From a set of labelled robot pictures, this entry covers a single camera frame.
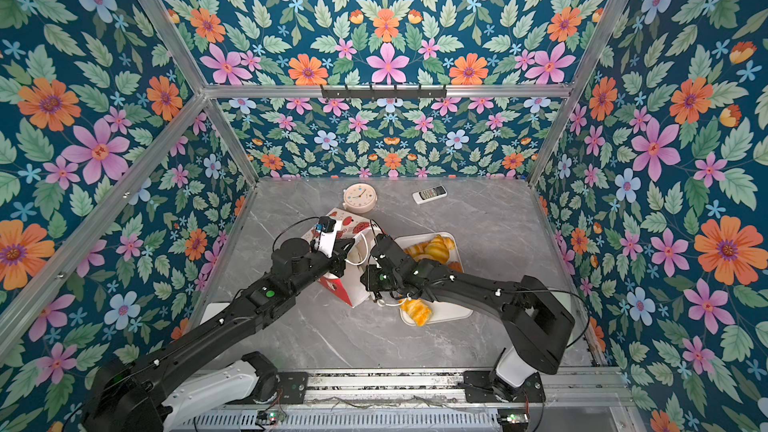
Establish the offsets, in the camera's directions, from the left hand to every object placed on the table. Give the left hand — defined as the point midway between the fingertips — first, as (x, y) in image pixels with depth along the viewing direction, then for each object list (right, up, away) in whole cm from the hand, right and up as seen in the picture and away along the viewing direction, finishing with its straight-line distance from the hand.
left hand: (357, 235), depth 74 cm
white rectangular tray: (+22, -23, +12) cm, 34 cm away
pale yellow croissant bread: (+22, -6, +19) cm, 30 cm away
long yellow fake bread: (+16, -7, +20) cm, 27 cm away
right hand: (0, -12, +6) cm, 14 cm away
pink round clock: (-5, +10, +37) cm, 39 cm away
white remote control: (+21, +12, +41) cm, 47 cm away
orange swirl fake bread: (+16, -21, +8) cm, 27 cm away
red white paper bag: (+1, +1, +4) cm, 4 cm away
